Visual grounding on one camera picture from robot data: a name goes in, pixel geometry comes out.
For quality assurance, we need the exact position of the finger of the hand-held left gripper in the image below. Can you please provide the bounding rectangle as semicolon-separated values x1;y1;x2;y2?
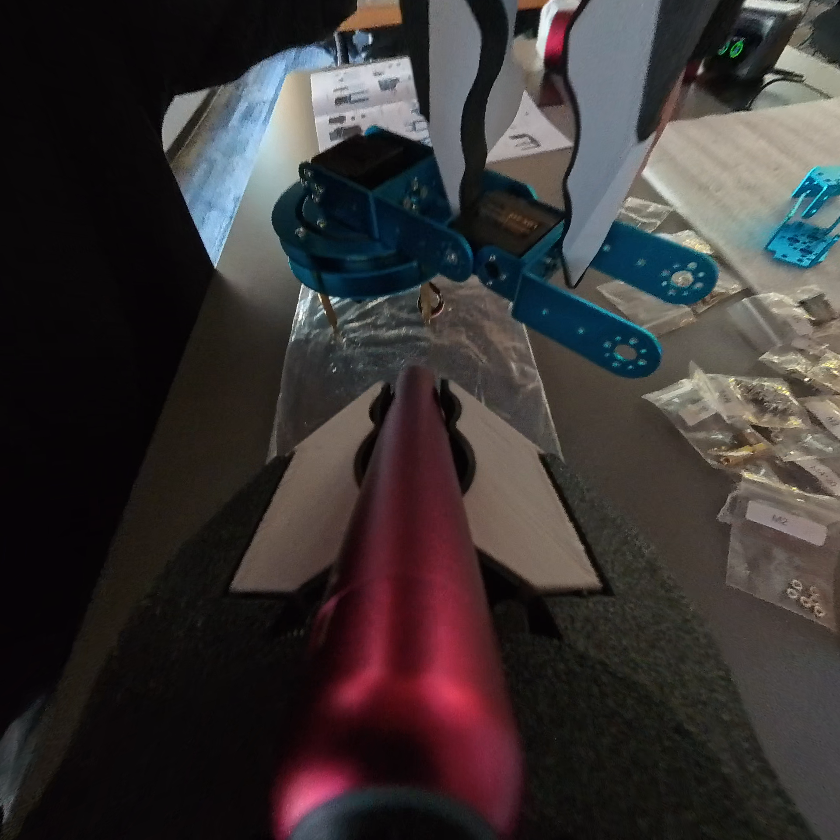
561;0;723;290
402;0;518;221

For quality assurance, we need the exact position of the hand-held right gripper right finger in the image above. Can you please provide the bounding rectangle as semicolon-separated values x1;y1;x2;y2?
436;381;605;595

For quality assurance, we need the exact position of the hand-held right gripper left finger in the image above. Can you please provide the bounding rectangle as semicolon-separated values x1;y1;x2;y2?
230;381;395;595

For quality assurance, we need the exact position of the red electric screwdriver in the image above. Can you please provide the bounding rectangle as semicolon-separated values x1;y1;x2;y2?
272;364;526;840

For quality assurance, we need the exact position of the blue toy robot arm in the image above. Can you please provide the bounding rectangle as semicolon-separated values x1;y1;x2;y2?
271;125;721;383

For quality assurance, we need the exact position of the grey work desk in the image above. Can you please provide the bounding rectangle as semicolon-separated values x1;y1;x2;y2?
0;62;840;840

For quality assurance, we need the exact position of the red metal cylinder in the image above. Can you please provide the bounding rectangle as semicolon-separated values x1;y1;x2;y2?
543;10;578;73

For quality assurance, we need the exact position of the printed instruction sheet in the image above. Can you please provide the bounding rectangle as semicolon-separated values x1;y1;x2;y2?
308;56;572;165

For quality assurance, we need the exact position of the white ribbed foam sheet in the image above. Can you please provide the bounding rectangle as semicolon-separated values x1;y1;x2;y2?
640;101;840;296

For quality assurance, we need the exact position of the black charger with green display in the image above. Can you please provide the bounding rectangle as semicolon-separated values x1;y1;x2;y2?
702;0;805;83

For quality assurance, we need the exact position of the clear plastic bag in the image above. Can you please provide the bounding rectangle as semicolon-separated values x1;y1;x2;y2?
266;289;565;460

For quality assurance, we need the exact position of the pile of small screw bags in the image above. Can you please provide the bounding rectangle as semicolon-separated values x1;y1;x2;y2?
594;197;840;621

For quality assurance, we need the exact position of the person's black-clad torso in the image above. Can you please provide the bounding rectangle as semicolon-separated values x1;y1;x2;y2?
0;0;358;723

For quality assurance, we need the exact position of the blue metal bracket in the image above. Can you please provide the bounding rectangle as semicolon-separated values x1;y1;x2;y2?
763;166;840;271

